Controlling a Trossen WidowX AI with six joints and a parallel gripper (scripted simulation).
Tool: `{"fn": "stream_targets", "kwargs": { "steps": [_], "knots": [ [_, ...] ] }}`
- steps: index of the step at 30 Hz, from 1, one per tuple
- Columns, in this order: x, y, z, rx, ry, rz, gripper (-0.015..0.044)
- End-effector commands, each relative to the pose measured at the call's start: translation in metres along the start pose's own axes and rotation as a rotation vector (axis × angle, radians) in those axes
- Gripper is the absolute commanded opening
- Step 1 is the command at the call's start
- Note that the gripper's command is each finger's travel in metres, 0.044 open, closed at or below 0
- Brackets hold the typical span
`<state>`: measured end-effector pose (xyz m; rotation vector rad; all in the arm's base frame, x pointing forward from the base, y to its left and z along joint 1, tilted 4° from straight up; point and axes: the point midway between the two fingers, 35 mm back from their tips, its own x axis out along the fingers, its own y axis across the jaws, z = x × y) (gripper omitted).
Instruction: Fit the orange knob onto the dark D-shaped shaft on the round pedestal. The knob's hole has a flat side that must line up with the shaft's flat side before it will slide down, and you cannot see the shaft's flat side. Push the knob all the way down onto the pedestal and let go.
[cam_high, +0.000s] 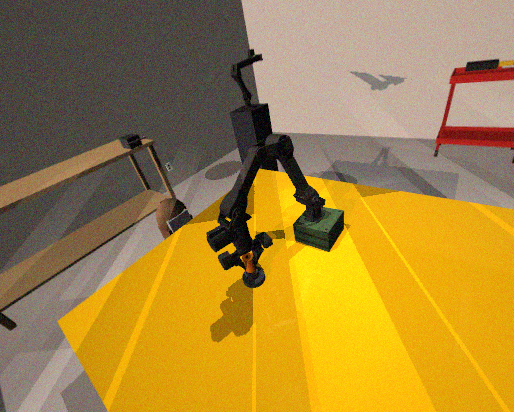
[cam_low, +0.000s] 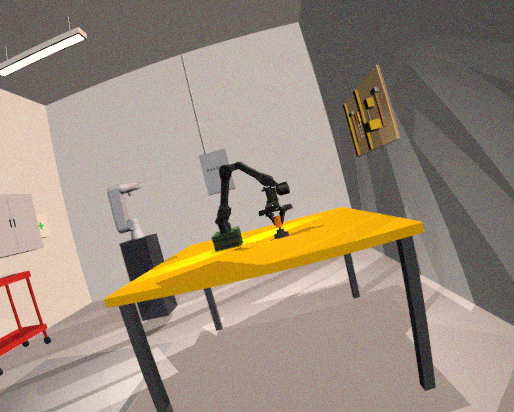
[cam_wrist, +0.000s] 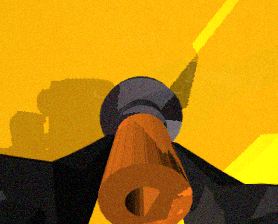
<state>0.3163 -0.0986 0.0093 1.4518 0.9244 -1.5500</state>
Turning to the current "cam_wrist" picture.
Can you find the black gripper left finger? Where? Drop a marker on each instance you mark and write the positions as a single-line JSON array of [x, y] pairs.
[[65, 189]]

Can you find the orange cylinder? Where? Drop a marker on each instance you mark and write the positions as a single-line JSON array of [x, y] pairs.
[[144, 182]]

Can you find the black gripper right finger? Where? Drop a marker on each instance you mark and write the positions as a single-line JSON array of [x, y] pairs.
[[219, 198]]

